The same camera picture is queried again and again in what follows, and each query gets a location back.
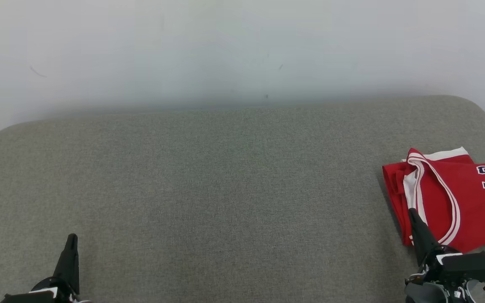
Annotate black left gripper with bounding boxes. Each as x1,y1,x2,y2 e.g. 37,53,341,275
0,233,92,303

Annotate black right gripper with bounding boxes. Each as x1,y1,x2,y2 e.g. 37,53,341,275
409,208,485,287

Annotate red t-shirt with white sleeves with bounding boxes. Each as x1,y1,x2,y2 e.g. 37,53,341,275
382,162,420,247

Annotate red basketball jersey number 23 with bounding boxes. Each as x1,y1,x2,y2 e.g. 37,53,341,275
402,147,485,254

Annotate grey fabric sofa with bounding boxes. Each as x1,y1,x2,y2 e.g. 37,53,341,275
0,95,485,303

